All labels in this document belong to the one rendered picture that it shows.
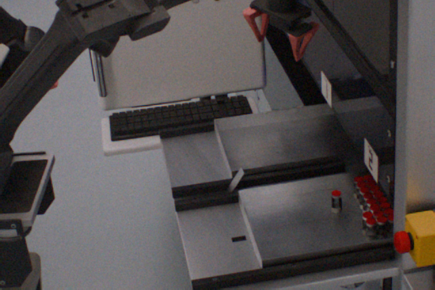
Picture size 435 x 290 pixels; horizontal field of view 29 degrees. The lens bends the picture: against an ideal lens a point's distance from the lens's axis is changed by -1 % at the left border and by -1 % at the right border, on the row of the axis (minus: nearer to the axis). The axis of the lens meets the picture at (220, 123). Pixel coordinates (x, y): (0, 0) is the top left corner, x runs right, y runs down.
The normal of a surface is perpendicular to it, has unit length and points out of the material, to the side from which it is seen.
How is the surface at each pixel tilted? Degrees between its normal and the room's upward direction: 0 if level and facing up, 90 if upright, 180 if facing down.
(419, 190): 90
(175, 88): 90
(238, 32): 90
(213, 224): 0
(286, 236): 0
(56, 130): 0
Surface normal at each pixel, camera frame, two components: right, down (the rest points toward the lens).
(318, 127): -0.08, -0.88
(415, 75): 0.16, 0.46
